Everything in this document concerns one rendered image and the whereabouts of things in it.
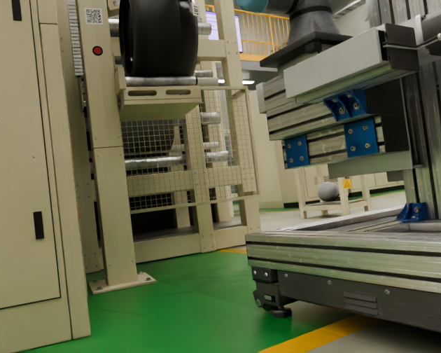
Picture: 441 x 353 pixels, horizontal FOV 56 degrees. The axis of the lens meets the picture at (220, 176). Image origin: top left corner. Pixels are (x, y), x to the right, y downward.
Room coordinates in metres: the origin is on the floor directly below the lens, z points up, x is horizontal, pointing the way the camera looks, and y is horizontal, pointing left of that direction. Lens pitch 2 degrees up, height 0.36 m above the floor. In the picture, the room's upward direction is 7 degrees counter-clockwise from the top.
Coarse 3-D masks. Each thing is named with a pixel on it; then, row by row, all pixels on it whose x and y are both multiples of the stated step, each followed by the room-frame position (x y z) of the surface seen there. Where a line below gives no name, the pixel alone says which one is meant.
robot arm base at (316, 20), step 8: (304, 8) 1.09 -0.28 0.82; (312, 8) 1.08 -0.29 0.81; (320, 8) 1.09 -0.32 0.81; (328, 8) 1.10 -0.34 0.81; (296, 16) 1.11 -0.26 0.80; (304, 16) 1.09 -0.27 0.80; (312, 16) 1.08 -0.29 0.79; (320, 16) 1.08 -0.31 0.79; (328, 16) 1.09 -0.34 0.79; (296, 24) 1.11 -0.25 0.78; (304, 24) 1.09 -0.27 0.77; (312, 24) 1.08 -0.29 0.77; (320, 24) 1.07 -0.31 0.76; (328, 24) 1.08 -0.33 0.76; (296, 32) 1.10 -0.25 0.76; (304, 32) 1.08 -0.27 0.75; (328, 32) 1.07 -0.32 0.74; (336, 32) 1.08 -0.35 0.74; (288, 40) 1.13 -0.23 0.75; (296, 40) 1.09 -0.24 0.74
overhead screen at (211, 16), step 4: (208, 12) 5.66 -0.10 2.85; (212, 12) 5.70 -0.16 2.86; (208, 16) 5.66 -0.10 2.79; (212, 16) 5.70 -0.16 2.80; (236, 16) 5.91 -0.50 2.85; (208, 20) 5.65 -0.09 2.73; (212, 20) 5.69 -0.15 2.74; (236, 20) 5.91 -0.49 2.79; (212, 24) 5.69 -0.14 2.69; (216, 24) 5.72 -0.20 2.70; (236, 24) 5.90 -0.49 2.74; (212, 28) 5.68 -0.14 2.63; (216, 28) 5.72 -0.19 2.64; (212, 32) 5.68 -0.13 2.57; (216, 32) 5.72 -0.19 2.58; (240, 32) 5.94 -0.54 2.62; (212, 36) 5.67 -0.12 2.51; (216, 36) 5.71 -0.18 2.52; (240, 36) 5.93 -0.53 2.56; (240, 40) 5.92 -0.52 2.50; (240, 44) 5.92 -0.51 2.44; (240, 48) 5.91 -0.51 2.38; (240, 52) 5.91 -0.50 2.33
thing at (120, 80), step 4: (120, 68) 1.78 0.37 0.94; (116, 72) 1.81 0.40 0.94; (120, 72) 1.78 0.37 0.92; (124, 72) 1.78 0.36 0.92; (116, 76) 1.82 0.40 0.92; (120, 76) 1.78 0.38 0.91; (124, 76) 1.78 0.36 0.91; (116, 80) 1.83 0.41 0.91; (120, 80) 1.77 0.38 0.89; (124, 80) 1.78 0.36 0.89; (116, 84) 1.84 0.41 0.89; (120, 84) 1.77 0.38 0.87; (124, 84) 1.78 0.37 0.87; (116, 88) 1.85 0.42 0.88; (120, 88) 1.77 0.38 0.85; (124, 88) 1.78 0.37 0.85; (116, 92) 1.86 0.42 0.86; (120, 92) 1.83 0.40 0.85
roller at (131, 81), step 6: (126, 78) 1.82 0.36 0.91; (132, 78) 1.83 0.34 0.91; (138, 78) 1.84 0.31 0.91; (144, 78) 1.85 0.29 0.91; (150, 78) 1.86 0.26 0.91; (156, 78) 1.87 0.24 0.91; (162, 78) 1.88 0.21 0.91; (168, 78) 1.89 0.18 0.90; (174, 78) 1.90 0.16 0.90; (180, 78) 1.91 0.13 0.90; (186, 78) 1.92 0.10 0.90; (192, 78) 1.93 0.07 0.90; (126, 84) 1.83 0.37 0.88; (132, 84) 1.84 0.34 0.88; (138, 84) 1.85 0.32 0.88; (144, 84) 1.86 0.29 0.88; (150, 84) 1.87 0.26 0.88; (156, 84) 1.88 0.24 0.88; (162, 84) 1.89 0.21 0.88; (168, 84) 1.90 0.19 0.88; (174, 84) 1.91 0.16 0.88; (180, 84) 1.92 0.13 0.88; (186, 84) 1.93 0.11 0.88; (192, 84) 1.94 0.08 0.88
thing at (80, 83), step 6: (114, 60) 2.27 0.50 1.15; (114, 66) 2.27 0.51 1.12; (114, 72) 2.27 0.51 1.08; (78, 78) 2.23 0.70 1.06; (78, 84) 2.27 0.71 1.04; (78, 90) 2.32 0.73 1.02; (84, 90) 2.21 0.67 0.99; (84, 96) 2.22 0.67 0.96; (84, 102) 2.20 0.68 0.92; (84, 108) 2.33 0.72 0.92
